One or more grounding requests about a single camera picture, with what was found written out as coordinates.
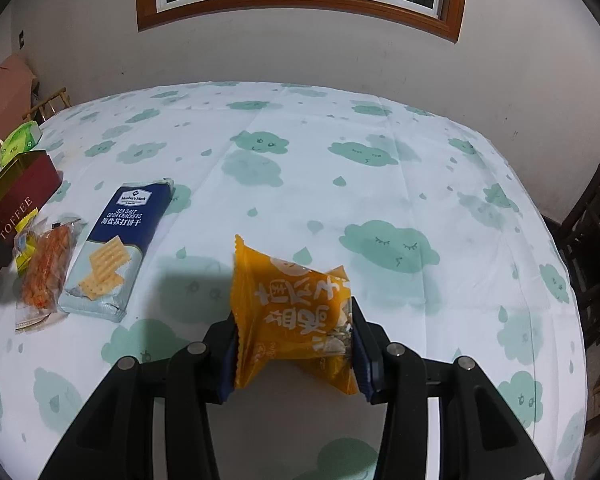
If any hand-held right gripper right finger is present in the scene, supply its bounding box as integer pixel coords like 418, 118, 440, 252
350, 296, 563, 480

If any cloud print tablecloth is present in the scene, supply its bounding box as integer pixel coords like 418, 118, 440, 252
0, 81, 589, 480

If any blue cracker packet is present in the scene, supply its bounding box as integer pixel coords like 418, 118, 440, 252
57, 177, 176, 323

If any clear packet of orange sticks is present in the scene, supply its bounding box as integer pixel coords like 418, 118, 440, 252
12, 215, 84, 334

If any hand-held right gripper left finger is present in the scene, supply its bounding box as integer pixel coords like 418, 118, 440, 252
40, 312, 241, 480

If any green tissue box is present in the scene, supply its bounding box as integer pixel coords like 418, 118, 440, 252
0, 122, 43, 167

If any red and gold tin box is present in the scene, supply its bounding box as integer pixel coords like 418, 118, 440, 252
0, 150, 65, 311

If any light wooden chair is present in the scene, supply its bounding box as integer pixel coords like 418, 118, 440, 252
27, 87, 72, 124

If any dark wooden chair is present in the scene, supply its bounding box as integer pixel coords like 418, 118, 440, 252
542, 160, 600, 413

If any pink cloth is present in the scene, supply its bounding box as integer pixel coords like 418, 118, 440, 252
0, 55, 36, 186

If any yellow-green snack packet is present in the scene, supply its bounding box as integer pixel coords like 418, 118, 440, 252
12, 209, 41, 275

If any orange snack packet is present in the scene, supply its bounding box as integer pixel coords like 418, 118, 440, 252
232, 234, 361, 397

